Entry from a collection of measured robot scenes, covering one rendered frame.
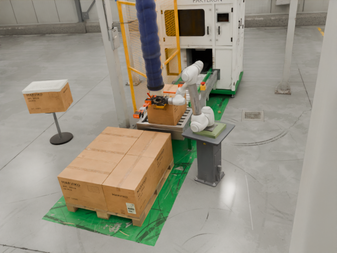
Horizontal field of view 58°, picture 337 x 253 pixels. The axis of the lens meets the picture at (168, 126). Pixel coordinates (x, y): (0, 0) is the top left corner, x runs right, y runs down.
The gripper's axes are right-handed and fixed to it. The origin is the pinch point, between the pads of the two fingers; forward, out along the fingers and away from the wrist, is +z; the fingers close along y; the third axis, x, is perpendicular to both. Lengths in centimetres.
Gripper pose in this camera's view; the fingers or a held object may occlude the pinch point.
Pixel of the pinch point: (153, 100)
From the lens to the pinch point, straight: 392.1
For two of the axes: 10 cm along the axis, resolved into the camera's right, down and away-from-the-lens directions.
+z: -9.7, -0.4, 2.4
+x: 2.3, -5.0, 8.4
